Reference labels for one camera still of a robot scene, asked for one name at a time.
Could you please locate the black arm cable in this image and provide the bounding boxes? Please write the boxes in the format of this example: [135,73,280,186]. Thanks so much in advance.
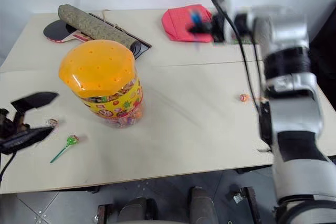
[208,0,266,109]
[0,152,17,184]

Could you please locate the black flat patterned board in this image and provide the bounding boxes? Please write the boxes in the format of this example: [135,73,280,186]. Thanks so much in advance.
[88,12,152,61]

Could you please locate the green lollipop with green stick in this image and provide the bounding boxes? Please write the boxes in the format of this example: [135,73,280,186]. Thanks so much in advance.
[49,134,79,164]

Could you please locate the dark furniture piece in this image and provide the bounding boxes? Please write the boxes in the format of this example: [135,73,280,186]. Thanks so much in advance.
[307,1,336,88]

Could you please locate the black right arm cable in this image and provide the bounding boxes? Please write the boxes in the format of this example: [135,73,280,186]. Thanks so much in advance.
[208,0,266,109]

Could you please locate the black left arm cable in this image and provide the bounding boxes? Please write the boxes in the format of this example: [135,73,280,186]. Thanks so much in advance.
[0,152,17,184]

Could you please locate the dark brown table leg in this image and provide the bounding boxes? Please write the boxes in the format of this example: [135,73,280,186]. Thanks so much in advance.
[97,203,113,224]
[240,186,263,224]

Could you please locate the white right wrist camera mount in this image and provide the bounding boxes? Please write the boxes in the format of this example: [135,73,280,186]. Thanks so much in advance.
[219,0,237,41]

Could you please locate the clear plastic lollipop jar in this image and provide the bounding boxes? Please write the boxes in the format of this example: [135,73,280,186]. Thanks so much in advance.
[76,76,144,129]

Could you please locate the red orange wrapped lollipop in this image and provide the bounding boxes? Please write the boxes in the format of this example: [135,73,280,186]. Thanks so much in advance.
[239,93,265,103]

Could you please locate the red fabric pouch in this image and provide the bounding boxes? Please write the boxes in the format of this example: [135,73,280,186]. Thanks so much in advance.
[161,4,215,43]

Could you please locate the rolled green mat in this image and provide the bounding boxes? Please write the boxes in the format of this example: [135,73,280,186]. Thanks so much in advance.
[57,4,136,49]

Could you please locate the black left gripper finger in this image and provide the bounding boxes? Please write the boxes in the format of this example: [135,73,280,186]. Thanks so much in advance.
[0,125,55,155]
[10,91,59,120]

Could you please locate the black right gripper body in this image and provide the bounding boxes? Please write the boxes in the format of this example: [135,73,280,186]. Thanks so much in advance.
[211,14,227,43]

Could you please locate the black red table tennis paddle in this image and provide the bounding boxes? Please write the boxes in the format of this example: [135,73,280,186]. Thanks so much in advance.
[43,20,91,44]

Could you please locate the beige string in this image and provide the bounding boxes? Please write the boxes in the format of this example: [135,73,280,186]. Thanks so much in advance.
[101,8,124,32]

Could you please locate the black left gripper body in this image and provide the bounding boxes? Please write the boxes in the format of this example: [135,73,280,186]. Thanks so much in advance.
[0,108,30,144]

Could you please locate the blue lollipop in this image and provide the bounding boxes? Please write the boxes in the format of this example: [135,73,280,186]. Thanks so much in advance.
[190,8,203,25]

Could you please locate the orange perforated jar lid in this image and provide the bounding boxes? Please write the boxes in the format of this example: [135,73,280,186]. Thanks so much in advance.
[58,39,137,99]

